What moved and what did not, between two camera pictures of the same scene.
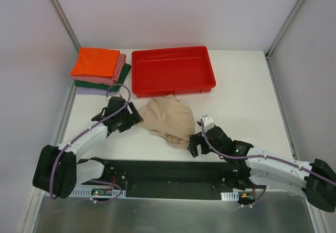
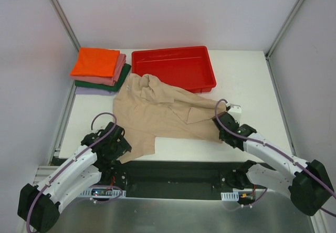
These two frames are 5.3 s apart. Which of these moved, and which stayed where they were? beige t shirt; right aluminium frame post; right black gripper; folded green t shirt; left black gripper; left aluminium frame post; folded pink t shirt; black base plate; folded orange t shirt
Moved: left black gripper; right black gripper; beige t shirt
Stayed: left aluminium frame post; black base plate; folded green t shirt; right aluminium frame post; folded orange t shirt; folded pink t shirt
